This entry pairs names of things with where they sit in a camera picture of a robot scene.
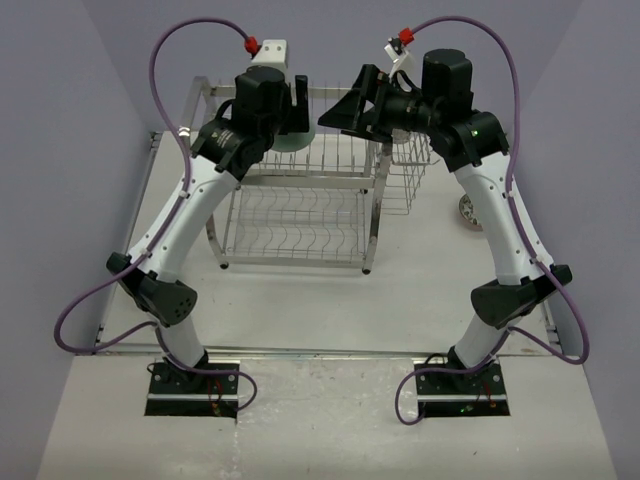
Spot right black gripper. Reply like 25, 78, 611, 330
320, 63, 442, 143

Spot celadon green bowl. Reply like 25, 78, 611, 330
271, 131, 315, 153

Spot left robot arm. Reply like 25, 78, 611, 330
107, 66, 310, 393

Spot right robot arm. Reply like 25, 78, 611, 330
318, 49, 572, 393

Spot stainless steel dish rack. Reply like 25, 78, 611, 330
177, 75, 401, 277

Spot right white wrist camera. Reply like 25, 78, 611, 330
384, 37, 416, 77

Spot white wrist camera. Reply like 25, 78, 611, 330
251, 39, 289, 73
384, 37, 416, 77

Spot wire utensil basket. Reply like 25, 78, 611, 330
382, 133, 441, 215

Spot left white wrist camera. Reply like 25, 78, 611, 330
251, 39, 289, 73

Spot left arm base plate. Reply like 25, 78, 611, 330
144, 361, 240, 419

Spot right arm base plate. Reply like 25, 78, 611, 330
415, 361, 510, 418

